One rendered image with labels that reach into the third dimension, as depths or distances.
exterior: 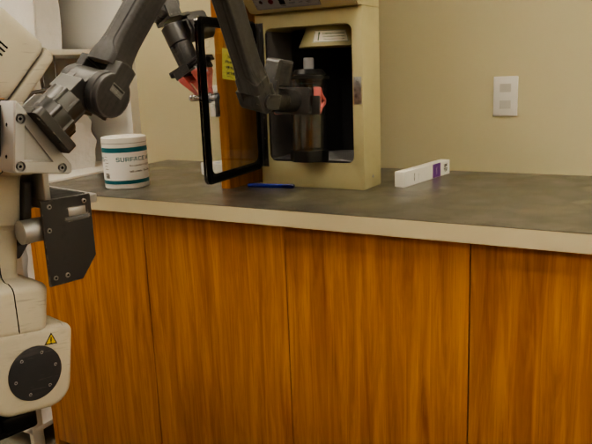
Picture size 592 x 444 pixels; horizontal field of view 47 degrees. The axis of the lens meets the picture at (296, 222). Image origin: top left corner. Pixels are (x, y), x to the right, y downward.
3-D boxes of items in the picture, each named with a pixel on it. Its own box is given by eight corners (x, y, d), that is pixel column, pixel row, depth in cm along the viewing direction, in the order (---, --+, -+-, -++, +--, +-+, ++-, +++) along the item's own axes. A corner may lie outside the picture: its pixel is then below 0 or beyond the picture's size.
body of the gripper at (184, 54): (185, 79, 178) (173, 53, 178) (214, 61, 174) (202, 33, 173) (171, 80, 173) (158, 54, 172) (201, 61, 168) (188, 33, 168)
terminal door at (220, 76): (262, 168, 194) (255, 21, 186) (207, 186, 167) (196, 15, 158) (260, 168, 194) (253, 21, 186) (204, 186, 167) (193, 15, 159)
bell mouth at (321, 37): (317, 48, 200) (316, 29, 199) (373, 45, 192) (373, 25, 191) (286, 48, 185) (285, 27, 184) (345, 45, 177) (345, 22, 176)
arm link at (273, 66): (235, 102, 161) (265, 109, 157) (243, 53, 158) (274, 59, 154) (264, 103, 171) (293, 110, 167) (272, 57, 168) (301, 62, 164)
